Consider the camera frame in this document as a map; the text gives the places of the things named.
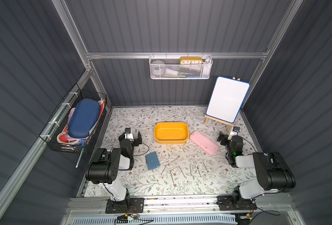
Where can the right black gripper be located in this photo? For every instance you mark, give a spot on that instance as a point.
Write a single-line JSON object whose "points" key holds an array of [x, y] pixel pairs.
{"points": [[223, 139]]}

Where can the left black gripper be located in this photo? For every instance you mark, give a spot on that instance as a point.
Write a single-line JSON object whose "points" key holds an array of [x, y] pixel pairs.
{"points": [[136, 141]]}

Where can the pink pencil case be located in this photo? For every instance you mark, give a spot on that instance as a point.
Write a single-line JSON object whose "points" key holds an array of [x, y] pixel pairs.
{"points": [[203, 142]]}

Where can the yellow plastic storage box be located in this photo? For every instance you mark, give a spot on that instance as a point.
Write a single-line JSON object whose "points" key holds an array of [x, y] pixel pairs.
{"points": [[171, 133]]}

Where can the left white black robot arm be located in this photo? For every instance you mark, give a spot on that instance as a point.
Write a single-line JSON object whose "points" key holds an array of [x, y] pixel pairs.
{"points": [[105, 164]]}

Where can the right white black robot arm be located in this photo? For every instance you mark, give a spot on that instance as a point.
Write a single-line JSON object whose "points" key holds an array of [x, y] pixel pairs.
{"points": [[272, 172]]}

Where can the small wooden easel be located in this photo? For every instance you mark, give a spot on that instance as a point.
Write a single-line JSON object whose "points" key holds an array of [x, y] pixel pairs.
{"points": [[229, 125]]}

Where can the blue oval case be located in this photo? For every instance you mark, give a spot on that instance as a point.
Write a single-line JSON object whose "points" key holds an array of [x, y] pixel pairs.
{"points": [[84, 118]]}

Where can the white tape roll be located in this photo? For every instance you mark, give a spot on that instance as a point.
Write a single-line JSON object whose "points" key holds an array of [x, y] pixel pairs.
{"points": [[157, 68]]}

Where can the yellow clock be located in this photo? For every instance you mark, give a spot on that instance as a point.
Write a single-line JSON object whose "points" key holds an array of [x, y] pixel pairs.
{"points": [[186, 60]]}

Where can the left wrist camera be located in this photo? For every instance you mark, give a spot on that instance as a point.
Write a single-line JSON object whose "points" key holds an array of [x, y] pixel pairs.
{"points": [[128, 131]]}

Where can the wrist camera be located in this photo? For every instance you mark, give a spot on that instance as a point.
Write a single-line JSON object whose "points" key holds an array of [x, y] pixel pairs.
{"points": [[128, 131], [236, 129]]}

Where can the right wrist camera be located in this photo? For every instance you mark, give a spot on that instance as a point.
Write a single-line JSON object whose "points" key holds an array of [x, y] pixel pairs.
{"points": [[236, 129]]}

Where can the white board with blue frame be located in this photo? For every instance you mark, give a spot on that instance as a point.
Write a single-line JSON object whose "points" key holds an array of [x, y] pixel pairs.
{"points": [[227, 98]]}

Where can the black wire side basket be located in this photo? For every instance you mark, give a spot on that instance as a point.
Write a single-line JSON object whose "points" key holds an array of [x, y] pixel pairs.
{"points": [[56, 136]]}

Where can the white wire wall basket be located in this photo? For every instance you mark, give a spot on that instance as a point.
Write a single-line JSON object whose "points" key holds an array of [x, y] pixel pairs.
{"points": [[186, 72]]}

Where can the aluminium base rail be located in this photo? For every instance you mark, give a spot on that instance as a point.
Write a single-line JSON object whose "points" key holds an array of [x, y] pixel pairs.
{"points": [[94, 206]]}

